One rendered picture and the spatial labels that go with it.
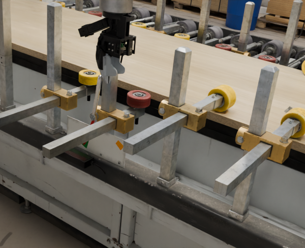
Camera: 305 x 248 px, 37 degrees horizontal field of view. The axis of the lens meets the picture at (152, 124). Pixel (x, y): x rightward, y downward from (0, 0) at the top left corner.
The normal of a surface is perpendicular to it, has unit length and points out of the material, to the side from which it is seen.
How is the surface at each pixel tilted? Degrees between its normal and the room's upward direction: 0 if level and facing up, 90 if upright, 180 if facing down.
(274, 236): 0
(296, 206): 90
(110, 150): 90
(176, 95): 90
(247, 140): 90
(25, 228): 0
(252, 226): 0
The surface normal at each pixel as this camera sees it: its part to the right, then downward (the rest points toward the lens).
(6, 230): 0.10, -0.90
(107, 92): -0.58, 0.29
